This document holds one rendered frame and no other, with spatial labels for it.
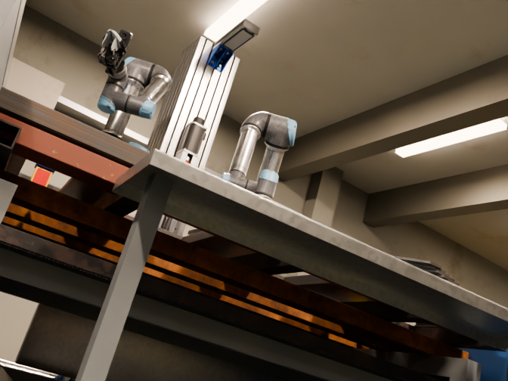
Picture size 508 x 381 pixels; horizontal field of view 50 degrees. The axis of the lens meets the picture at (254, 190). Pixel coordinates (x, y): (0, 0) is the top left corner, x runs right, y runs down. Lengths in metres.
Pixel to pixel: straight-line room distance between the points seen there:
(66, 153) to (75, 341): 0.92
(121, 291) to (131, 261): 0.06
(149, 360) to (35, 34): 4.24
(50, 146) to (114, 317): 0.43
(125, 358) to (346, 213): 5.32
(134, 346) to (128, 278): 1.06
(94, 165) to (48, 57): 4.53
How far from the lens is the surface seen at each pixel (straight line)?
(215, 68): 2.94
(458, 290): 1.33
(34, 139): 1.26
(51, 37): 5.86
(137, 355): 2.08
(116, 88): 2.29
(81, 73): 5.80
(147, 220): 1.05
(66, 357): 2.03
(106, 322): 1.02
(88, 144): 1.28
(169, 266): 1.65
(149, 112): 2.24
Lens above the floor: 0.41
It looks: 20 degrees up
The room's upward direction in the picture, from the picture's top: 16 degrees clockwise
